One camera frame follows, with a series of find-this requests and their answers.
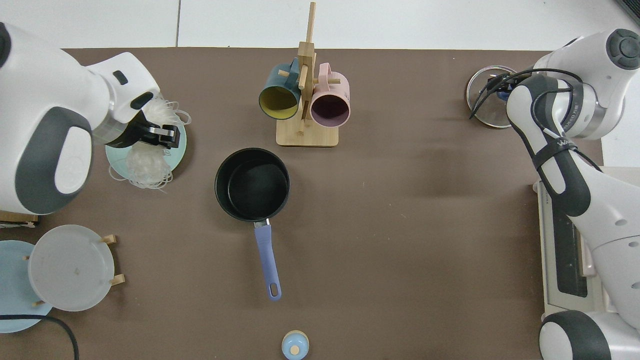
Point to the pale toaster oven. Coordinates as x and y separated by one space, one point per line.
562 250

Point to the white plate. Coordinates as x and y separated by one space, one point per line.
70 267

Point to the light blue plate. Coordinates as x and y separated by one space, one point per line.
12 295

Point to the wooden cup stand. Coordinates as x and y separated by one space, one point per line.
307 135

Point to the pale green plate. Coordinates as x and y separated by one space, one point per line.
116 156

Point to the glass lid blue knob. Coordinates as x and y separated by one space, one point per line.
487 112

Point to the dark ribbed object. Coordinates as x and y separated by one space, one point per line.
631 9

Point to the wooden plate rack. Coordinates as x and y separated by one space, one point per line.
118 280

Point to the small blue round thing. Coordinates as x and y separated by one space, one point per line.
295 346

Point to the pink cup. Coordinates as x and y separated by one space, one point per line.
330 107

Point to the dark teal cup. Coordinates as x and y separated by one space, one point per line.
279 102

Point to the brown table cloth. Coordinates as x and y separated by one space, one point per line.
400 225

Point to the white vermicelli bundle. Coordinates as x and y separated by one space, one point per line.
145 167

